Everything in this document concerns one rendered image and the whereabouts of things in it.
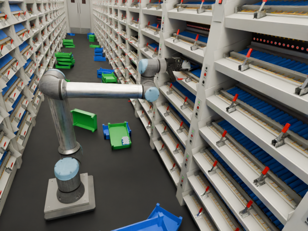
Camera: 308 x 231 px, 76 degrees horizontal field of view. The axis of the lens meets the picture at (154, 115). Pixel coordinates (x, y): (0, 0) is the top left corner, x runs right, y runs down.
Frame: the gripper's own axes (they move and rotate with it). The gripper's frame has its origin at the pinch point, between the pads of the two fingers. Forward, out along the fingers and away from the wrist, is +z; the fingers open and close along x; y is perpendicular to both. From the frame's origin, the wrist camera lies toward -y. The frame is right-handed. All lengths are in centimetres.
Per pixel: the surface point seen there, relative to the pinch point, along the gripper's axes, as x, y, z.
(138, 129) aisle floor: 75, -96, -12
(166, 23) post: 34.4, 25.5, -6.4
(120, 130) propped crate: 66, -88, -36
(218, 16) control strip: -31.9, 33.7, -9.1
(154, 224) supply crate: -67, -56, -47
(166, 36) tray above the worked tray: 34.1, 16.3, -5.5
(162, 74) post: 34.5, -15.1, -5.1
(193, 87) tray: -19.8, -6.1, -8.1
